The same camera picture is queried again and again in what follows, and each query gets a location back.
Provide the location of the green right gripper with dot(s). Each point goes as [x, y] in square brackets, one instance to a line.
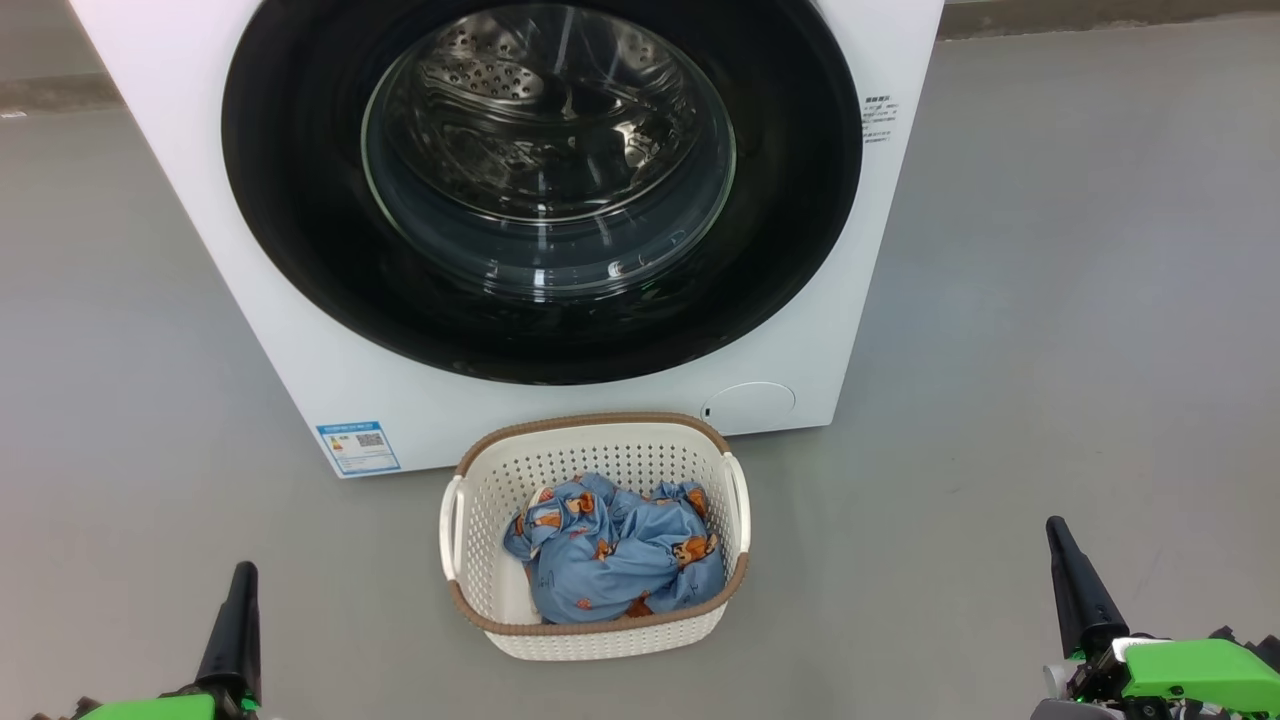
[1190, 672]

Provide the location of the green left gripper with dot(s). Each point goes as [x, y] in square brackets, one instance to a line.
[150, 709]

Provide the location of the blue bear-print clothing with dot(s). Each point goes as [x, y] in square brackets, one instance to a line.
[560, 510]
[640, 570]

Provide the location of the black-rimmed glass washer door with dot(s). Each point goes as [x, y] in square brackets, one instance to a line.
[300, 200]

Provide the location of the white front-load washing machine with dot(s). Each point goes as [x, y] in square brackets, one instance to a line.
[200, 230]

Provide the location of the stainless steel washing machine drum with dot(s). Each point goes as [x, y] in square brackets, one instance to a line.
[520, 110]

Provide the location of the blue energy label sticker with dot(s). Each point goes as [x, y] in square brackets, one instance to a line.
[358, 447]

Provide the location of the cream laundry basket brown rim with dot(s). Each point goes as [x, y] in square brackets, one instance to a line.
[600, 640]

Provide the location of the round white filter cover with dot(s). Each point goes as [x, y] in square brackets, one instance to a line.
[748, 406]

